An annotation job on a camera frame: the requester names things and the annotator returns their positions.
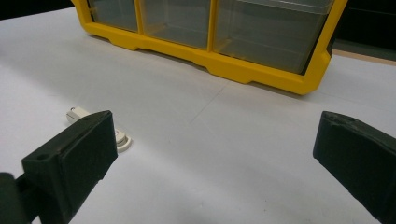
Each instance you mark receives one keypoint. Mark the clear plastic storage drawer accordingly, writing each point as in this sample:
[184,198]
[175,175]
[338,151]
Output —
[267,40]

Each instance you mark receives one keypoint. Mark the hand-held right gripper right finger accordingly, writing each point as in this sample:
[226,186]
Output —
[358,155]

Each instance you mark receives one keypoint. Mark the small white flash drive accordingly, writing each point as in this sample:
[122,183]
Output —
[77,113]

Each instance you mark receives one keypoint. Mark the yellow black drawer organizer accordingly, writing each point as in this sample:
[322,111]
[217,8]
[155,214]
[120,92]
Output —
[218,63]

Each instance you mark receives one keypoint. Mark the white table board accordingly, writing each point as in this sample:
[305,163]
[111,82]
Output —
[202,149]

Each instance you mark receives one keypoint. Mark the wooden table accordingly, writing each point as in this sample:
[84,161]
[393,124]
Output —
[367,57]

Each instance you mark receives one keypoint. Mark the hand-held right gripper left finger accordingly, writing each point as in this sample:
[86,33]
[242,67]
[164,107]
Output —
[77,161]

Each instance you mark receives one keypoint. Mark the grid of clear plastic drawers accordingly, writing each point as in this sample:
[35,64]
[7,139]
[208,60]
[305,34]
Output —
[174,25]

